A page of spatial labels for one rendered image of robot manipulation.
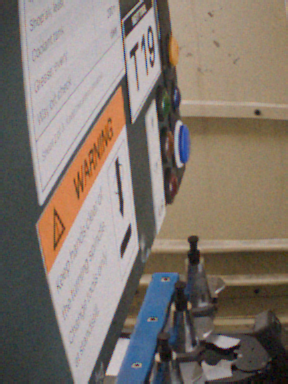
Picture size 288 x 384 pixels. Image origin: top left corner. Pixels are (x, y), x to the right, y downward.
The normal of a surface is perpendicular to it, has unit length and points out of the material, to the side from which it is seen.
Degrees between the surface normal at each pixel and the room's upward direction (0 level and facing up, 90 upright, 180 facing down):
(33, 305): 90
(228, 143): 90
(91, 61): 90
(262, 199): 90
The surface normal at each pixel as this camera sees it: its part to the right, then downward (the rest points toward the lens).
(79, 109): 0.98, 0.00
